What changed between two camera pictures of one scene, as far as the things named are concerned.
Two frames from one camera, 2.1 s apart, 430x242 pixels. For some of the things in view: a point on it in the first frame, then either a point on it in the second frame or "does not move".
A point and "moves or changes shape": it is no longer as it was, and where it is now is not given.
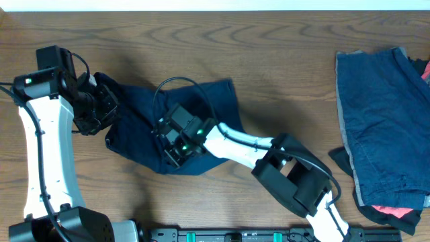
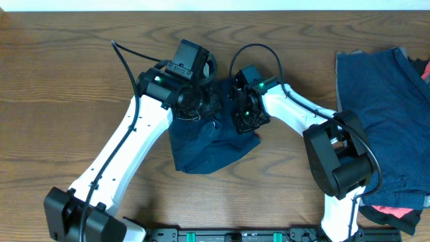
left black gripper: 111,105 → 215,106
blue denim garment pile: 384,102 does not move
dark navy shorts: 130,128 moves or changes shape
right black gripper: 171,154 → 241,126
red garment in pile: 400,212 does not move
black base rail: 269,234 does not move
